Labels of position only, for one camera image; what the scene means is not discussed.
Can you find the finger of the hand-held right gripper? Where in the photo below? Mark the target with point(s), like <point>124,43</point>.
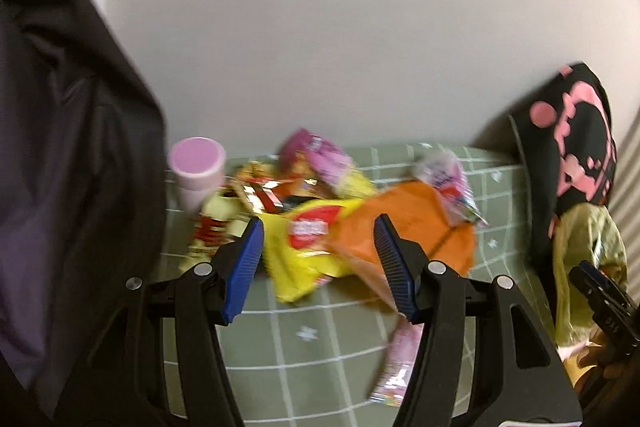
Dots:
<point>595,282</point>

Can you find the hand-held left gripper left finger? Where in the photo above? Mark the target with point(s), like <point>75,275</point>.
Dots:
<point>245,267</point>

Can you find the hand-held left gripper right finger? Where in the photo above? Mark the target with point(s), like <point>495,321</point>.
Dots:
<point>395,267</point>

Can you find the yellow snack packet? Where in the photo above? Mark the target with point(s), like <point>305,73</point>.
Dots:
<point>290,272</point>

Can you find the yellow plastic bag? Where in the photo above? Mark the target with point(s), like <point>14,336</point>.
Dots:
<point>585,237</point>

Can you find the orange snack packet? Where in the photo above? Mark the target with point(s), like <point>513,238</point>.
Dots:
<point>425,212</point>

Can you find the person's right hand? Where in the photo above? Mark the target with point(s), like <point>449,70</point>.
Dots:
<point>597,359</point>

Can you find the red and gold foil wrapper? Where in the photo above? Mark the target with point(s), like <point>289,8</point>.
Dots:
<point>215,217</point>

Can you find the shiny red black wrapper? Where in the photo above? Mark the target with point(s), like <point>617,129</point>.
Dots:
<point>265,194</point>

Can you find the long pink wrapper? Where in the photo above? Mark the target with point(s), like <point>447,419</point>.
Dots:
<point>400,357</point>

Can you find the white and pink packet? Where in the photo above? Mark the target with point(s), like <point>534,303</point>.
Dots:
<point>445,182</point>

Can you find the green checked cloth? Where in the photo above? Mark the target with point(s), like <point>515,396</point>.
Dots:
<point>325,347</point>

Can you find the pink plastic bottle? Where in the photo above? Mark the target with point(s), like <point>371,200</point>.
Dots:
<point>195,167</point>

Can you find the black bag with pink print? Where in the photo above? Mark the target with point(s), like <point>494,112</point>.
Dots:
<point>530,187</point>

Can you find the purple snack packet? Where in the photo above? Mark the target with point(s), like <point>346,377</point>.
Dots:
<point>320,157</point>

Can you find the dark jacket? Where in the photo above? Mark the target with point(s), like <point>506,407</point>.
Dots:
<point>75,157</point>

